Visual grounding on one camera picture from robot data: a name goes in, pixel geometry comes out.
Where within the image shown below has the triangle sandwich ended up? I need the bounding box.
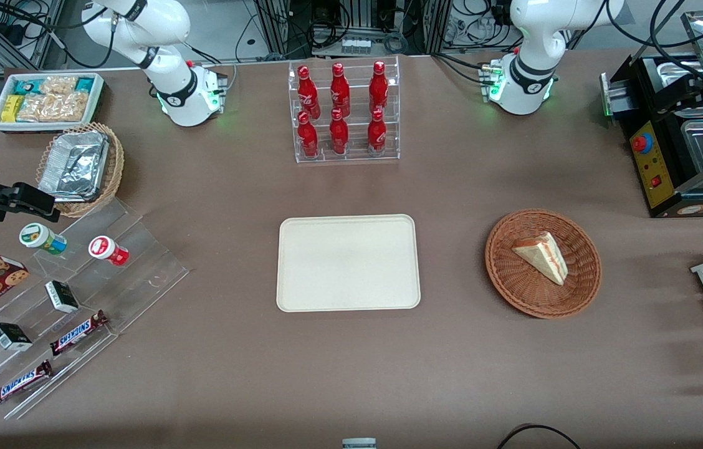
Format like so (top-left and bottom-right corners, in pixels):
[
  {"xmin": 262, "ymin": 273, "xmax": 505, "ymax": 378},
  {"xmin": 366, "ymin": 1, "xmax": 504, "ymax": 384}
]
[{"xmin": 512, "ymin": 231, "xmax": 569, "ymax": 286}]

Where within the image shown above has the silver foil tray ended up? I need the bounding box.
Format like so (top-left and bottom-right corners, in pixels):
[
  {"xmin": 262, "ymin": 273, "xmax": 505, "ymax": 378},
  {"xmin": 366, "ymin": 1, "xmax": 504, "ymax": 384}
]
[{"xmin": 38, "ymin": 131, "xmax": 109, "ymax": 202}]

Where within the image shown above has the oval light wicker basket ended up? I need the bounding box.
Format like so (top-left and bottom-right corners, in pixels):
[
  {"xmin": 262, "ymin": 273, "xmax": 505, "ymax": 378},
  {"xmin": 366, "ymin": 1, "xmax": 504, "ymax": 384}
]
[{"xmin": 36, "ymin": 122, "xmax": 125, "ymax": 218}]

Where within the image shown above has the cream rectangular tray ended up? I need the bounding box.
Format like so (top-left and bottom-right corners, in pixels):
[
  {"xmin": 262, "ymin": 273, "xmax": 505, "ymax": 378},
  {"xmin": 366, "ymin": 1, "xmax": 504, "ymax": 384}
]
[{"xmin": 276, "ymin": 214, "xmax": 421, "ymax": 312}]

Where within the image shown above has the round brown wicker basket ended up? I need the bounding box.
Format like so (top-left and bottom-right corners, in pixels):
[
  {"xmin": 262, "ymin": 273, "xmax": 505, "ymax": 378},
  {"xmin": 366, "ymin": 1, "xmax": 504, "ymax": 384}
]
[{"xmin": 485, "ymin": 208, "xmax": 602, "ymax": 319}]

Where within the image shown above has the green lid white cup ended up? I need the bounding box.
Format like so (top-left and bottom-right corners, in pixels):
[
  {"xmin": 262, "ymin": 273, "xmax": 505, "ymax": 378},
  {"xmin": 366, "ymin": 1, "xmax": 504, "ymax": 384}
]
[{"xmin": 19, "ymin": 223, "xmax": 68, "ymax": 256}]

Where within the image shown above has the red lid white cup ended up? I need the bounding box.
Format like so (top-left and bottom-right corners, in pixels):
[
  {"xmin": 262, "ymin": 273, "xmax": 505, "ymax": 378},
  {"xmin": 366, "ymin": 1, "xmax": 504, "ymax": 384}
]
[{"xmin": 88, "ymin": 236, "xmax": 130, "ymax": 267}]

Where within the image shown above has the yellow snack packet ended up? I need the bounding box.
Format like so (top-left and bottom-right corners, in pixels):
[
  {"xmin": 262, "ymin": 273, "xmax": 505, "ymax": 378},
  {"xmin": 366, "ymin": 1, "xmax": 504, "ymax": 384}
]
[{"xmin": 1, "ymin": 95, "xmax": 25, "ymax": 123}]

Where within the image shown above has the clear bag of nut snacks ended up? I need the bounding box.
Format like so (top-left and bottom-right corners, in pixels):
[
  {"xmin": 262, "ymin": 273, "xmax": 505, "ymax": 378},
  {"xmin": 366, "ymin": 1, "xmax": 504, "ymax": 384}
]
[
  {"xmin": 17, "ymin": 92, "xmax": 90, "ymax": 123},
  {"xmin": 40, "ymin": 76, "xmax": 79, "ymax": 96}
]

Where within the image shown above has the small black carton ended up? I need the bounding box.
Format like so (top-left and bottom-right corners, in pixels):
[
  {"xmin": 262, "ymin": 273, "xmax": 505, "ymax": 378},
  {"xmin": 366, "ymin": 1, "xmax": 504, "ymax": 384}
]
[
  {"xmin": 45, "ymin": 281, "xmax": 80, "ymax": 314},
  {"xmin": 0, "ymin": 322, "xmax": 33, "ymax": 351}
]

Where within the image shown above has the clear acrylic stepped display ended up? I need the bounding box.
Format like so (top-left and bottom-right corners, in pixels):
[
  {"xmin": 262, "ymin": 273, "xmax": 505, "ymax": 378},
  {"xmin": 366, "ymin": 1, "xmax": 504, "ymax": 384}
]
[{"xmin": 0, "ymin": 198, "xmax": 190, "ymax": 420}]

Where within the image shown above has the brown snickers bar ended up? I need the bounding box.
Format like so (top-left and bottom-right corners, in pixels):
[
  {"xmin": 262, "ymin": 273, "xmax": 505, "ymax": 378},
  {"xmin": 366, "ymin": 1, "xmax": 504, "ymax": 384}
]
[
  {"xmin": 0, "ymin": 360, "xmax": 53, "ymax": 407},
  {"xmin": 49, "ymin": 310, "xmax": 109, "ymax": 356}
]

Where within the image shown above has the red cola bottle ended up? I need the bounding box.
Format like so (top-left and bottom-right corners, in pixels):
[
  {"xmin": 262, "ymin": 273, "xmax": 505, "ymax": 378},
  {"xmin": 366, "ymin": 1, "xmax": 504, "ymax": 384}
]
[
  {"xmin": 297, "ymin": 111, "xmax": 319, "ymax": 158},
  {"xmin": 367, "ymin": 108, "xmax": 388, "ymax": 155},
  {"xmin": 297, "ymin": 65, "xmax": 320, "ymax": 119},
  {"xmin": 329, "ymin": 109, "xmax": 350, "ymax": 155},
  {"xmin": 330, "ymin": 62, "xmax": 351, "ymax": 117},
  {"xmin": 369, "ymin": 60, "xmax": 389, "ymax": 114}
]

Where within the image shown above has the clear acrylic bottle rack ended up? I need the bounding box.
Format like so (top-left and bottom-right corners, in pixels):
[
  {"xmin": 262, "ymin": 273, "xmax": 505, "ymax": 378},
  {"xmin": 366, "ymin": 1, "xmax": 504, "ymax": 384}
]
[{"xmin": 288, "ymin": 56, "xmax": 401, "ymax": 164}]

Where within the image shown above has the black machine with yellow panel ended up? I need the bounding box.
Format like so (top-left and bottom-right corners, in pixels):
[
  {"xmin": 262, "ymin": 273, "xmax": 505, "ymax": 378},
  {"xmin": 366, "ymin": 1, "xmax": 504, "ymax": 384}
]
[{"xmin": 601, "ymin": 37, "xmax": 703, "ymax": 219}]

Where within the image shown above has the black cable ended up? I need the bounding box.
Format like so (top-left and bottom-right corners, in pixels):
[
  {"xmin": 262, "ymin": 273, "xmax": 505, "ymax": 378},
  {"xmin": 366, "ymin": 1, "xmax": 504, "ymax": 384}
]
[{"xmin": 497, "ymin": 423, "xmax": 583, "ymax": 449}]

